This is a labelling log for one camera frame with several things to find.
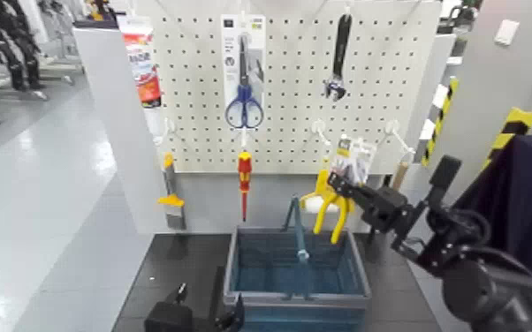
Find red yellow screwdriver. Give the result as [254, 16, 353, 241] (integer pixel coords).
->
[238, 150, 254, 223]

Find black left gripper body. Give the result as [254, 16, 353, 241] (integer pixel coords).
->
[143, 301, 220, 332]

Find black adjustable wrench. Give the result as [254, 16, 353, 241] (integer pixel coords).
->
[323, 13, 353, 103]

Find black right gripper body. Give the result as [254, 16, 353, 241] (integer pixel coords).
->
[360, 184, 416, 234]

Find yellow black hazard tape corner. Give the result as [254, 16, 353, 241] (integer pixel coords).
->
[481, 107, 532, 170]

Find beige pegboard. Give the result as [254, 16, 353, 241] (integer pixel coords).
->
[152, 0, 444, 176]

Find white wall switch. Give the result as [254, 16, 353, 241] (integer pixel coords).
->
[495, 18, 521, 47]

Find yellow black hazard tape strip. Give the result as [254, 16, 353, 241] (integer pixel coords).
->
[421, 77, 460, 169]

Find grey back panel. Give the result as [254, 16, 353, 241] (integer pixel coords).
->
[175, 172, 384, 234]

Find white red sealant tube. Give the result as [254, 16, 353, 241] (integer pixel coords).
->
[117, 16, 165, 135]

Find black background robot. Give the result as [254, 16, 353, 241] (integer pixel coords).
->
[0, 0, 45, 92]

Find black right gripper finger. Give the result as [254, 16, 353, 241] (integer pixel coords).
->
[335, 186, 365, 217]
[328, 170, 365, 199]

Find white robot stand base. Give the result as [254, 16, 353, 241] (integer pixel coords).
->
[0, 55, 86, 126]

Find white panel with tape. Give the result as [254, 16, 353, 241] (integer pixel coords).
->
[405, 34, 457, 164]

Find blue scissors on package card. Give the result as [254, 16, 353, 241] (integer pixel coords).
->
[220, 13, 267, 130]

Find yellow handled putty scraper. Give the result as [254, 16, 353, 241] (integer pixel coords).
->
[156, 152, 187, 230]

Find white side panel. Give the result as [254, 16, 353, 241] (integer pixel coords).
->
[72, 26, 171, 235]

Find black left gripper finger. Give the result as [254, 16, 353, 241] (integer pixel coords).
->
[215, 292, 246, 332]
[165, 282, 188, 306]

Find dark navy cloth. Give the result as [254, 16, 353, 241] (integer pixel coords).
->
[453, 134, 532, 298]

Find yellow white paint roller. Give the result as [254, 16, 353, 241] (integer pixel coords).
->
[299, 157, 341, 215]

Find yellow pliers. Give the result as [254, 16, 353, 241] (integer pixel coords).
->
[313, 134, 378, 245]

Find teal crate with grey rim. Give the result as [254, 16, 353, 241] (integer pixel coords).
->
[222, 225, 373, 332]

